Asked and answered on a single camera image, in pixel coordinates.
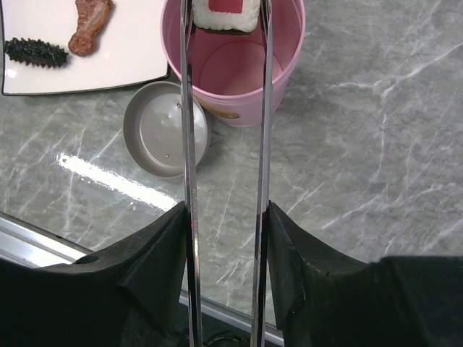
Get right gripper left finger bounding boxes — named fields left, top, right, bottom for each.
left=1, top=203, right=187, bottom=346

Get brown meat piece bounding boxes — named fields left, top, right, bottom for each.
left=68, top=0, right=114, bottom=57

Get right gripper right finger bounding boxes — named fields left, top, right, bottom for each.
left=268, top=204, right=462, bottom=346

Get white square plate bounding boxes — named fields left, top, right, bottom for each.
left=1, top=1, right=169, bottom=95

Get black sea cucumber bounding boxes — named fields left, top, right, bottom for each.
left=4, top=38, right=69, bottom=68

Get sushi rice piece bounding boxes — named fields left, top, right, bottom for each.
left=192, top=0, right=260, bottom=34

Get aluminium rail frame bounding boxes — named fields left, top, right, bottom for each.
left=0, top=211, right=286, bottom=347

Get grey lid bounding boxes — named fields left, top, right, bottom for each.
left=122, top=80, right=211, bottom=179

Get metal tongs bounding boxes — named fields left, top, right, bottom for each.
left=179, top=1, right=273, bottom=346

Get pink cylindrical container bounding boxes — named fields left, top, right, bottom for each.
left=160, top=0, right=307, bottom=128

